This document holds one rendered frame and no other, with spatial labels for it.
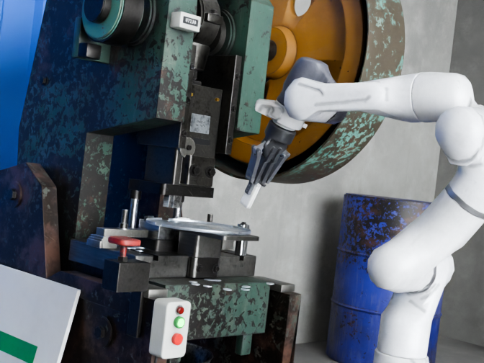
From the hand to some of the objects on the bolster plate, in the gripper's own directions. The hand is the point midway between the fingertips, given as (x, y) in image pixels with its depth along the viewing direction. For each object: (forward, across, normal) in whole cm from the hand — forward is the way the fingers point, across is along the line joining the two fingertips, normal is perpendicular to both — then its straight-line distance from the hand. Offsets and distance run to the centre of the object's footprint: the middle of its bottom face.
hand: (250, 194), depth 213 cm
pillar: (+30, -8, +27) cm, 41 cm away
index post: (+24, +18, +8) cm, 31 cm away
